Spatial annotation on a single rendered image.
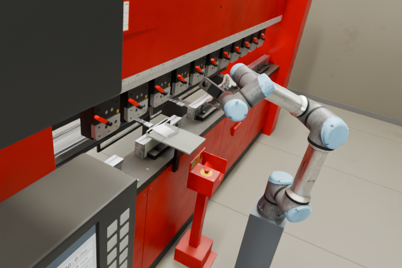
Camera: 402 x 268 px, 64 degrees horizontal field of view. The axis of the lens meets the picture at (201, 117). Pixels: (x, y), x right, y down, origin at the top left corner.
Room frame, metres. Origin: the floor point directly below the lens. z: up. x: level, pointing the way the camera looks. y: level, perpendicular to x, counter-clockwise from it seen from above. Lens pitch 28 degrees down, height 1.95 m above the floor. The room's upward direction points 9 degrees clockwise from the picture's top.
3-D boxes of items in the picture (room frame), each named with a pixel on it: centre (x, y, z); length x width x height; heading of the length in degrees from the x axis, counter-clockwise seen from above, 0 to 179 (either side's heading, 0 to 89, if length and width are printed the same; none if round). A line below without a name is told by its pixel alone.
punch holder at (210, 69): (2.08, 0.01, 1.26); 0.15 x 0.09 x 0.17; 156
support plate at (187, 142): (1.49, 0.11, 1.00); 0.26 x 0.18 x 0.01; 66
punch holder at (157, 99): (1.53, 0.25, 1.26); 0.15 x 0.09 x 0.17; 156
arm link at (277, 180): (1.28, -0.44, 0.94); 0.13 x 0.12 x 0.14; 21
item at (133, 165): (2.13, -0.06, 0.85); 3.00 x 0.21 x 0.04; 156
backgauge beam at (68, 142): (2.04, 0.35, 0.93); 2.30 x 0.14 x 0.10; 156
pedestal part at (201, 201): (1.56, -0.09, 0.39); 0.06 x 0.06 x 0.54; 69
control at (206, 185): (1.56, -0.09, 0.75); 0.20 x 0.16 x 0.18; 159
